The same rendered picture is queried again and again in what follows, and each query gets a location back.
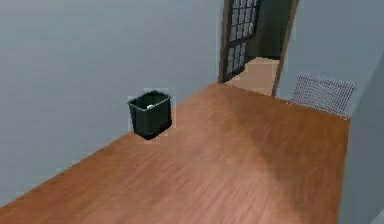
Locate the dark green waste bin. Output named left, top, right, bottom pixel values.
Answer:
left=126, top=90, right=173, bottom=141

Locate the dark glazed room door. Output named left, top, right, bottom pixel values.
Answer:
left=218, top=0, right=263, bottom=84

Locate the white mesh laundry basket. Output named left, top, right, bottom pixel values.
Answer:
left=288, top=72, right=357, bottom=119

